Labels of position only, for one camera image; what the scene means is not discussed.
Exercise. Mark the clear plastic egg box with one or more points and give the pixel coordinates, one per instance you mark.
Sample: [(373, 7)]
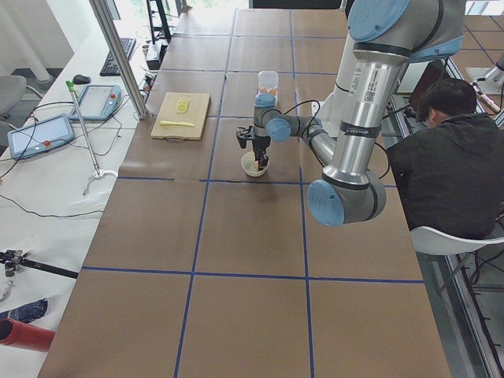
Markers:
[(269, 80)]

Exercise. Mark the near blue teach pendant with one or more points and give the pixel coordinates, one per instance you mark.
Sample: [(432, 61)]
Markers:
[(40, 137)]

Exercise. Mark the bamboo cutting board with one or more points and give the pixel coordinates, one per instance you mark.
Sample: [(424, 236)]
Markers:
[(197, 112)]

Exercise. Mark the black computer mouse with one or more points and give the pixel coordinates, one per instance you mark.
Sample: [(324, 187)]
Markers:
[(81, 79)]

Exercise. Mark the white round bowl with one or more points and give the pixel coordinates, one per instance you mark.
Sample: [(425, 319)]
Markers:
[(247, 163)]

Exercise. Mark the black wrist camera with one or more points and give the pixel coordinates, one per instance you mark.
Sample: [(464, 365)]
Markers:
[(243, 135)]

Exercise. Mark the grey office chair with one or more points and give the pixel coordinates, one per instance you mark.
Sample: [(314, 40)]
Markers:
[(12, 90)]

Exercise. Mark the white chair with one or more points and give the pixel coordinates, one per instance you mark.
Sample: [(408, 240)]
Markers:
[(430, 241)]

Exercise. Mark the far blue teach pendant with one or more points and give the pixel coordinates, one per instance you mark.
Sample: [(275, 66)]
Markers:
[(98, 102)]

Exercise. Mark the blue teach pendant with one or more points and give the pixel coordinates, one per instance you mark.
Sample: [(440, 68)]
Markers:
[(40, 137), (98, 102)]

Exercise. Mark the person in black jacket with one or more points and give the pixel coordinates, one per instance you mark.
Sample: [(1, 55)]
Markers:
[(450, 175)]

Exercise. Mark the aluminium frame post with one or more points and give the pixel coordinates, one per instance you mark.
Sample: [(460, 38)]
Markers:
[(105, 21)]

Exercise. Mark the red cylinder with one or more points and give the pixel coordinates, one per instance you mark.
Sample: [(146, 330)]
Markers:
[(25, 336)]

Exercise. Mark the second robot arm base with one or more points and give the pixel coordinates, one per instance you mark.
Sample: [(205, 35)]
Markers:
[(487, 80)]

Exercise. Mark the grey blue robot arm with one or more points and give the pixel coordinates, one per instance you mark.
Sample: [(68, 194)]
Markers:
[(383, 38)]

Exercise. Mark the yellow plastic knife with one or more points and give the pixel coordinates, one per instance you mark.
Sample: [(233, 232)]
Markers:
[(176, 123)]

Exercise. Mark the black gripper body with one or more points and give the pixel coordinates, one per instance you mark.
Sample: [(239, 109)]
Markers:
[(261, 142)]

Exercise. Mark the black box on table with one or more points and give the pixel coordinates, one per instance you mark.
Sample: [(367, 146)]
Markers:
[(155, 54)]

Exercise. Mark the black tripod rod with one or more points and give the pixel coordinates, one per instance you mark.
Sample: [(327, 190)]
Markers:
[(13, 260)]

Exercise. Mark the grabber reach stick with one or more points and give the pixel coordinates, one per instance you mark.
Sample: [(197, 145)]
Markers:
[(98, 171)]

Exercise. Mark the dark blue cloth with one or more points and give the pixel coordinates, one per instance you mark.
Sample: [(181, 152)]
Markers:
[(27, 313)]

